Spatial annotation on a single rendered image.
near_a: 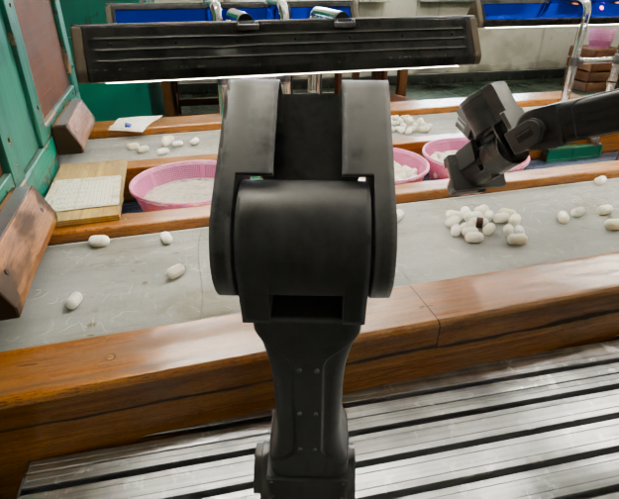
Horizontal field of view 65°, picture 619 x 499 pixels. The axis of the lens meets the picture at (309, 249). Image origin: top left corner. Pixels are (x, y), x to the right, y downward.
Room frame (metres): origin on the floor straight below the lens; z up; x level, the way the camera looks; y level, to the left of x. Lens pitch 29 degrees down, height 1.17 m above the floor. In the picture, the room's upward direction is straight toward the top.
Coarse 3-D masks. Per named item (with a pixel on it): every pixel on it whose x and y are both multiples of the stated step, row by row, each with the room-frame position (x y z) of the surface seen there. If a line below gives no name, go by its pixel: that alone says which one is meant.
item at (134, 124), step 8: (120, 120) 1.55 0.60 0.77; (128, 120) 1.55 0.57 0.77; (136, 120) 1.55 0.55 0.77; (144, 120) 1.55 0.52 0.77; (152, 120) 1.55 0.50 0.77; (112, 128) 1.46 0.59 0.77; (120, 128) 1.46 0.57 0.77; (128, 128) 1.46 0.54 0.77; (136, 128) 1.46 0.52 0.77; (144, 128) 1.47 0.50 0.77
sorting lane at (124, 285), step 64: (512, 192) 1.03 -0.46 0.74; (576, 192) 1.03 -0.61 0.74; (64, 256) 0.74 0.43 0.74; (128, 256) 0.74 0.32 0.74; (192, 256) 0.74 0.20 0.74; (448, 256) 0.74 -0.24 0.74; (512, 256) 0.74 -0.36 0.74; (576, 256) 0.74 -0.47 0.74; (64, 320) 0.56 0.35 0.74; (128, 320) 0.56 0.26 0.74; (192, 320) 0.56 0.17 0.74
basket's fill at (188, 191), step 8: (168, 184) 1.11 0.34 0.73; (176, 184) 1.09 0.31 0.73; (184, 184) 1.08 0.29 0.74; (192, 184) 1.11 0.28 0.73; (200, 184) 1.11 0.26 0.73; (208, 184) 1.09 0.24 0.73; (152, 192) 1.06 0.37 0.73; (160, 192) 1.04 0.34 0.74; (168, 192) 1.04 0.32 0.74; (176, 192) 1.05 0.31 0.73; (184, 192) 1.04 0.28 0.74; (192, 192) 1.04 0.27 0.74; (200, 192) 1.03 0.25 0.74; (208, 192) 1.03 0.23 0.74; (160, 200) 0.99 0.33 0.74; (168, 200) 1.00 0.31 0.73; (176, 200) 1.00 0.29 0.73; (184, 200) 0.99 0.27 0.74; (192, 200) 0.99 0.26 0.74; (200, 200) 0.99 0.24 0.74
